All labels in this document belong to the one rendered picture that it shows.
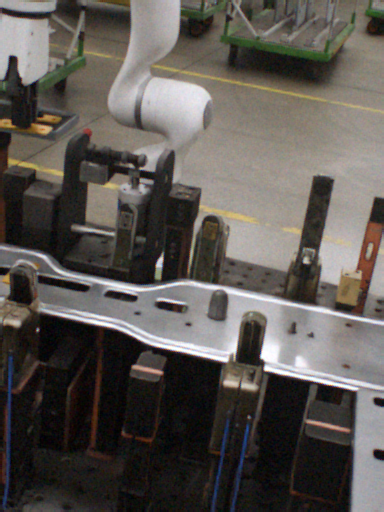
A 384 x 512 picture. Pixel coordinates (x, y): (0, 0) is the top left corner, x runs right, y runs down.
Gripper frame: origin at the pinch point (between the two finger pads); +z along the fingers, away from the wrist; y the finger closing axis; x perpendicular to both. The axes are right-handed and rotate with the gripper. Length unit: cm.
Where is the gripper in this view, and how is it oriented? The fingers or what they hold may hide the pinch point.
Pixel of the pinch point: (24, 111)
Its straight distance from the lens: 132.0
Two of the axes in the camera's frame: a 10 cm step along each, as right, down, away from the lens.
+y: -1.8, 4.1, -8.9
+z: -1.1, 8.9, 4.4
